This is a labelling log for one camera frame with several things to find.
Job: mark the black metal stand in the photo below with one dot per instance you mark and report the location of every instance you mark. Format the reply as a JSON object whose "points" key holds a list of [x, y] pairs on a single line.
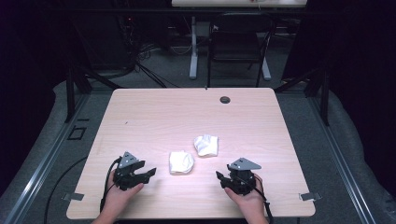
{"points": [[325, 96], [70, 93]]}

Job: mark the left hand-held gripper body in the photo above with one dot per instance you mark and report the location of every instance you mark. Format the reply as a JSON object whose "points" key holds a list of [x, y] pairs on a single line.
{"points": [[126, 177]]}

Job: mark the aluminium floor rail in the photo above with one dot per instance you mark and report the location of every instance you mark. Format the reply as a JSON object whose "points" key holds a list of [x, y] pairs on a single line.
{"points": [[46, 158], [342, 161]]}

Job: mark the black curtain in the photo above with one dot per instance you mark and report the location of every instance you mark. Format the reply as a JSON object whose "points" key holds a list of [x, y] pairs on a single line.
{"points": [[361, 77], [25, 93]]}

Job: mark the person's left hand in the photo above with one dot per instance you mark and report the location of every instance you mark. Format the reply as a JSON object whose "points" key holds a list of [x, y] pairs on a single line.
{"points": [[116, 197]]}

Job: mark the black tape square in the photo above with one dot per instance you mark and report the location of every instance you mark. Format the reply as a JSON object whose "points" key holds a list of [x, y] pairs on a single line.
{"points": [[69, 133]]}

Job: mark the black chair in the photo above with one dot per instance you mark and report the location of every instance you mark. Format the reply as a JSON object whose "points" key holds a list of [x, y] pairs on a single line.
{"points": [[236, 43]]}

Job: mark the person's right hand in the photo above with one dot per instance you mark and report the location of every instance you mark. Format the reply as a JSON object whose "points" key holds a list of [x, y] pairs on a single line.
{"points": [[249, 202]]}

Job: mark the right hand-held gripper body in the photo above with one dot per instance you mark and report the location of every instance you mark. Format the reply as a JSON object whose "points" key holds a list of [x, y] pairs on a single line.
{"points": [[243, 182]]}

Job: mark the white desk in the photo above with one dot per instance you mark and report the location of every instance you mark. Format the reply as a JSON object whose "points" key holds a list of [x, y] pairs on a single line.
{"points": [[193, 46]]}

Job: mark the grey metal table bracket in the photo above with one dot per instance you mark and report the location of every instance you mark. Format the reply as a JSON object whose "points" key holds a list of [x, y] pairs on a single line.
{"points": [[73, 196], [310, 196]]}

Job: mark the white sock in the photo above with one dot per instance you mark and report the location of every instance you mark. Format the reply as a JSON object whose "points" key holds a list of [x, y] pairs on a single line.
{"points": [[206, 145], [181, 162]]}

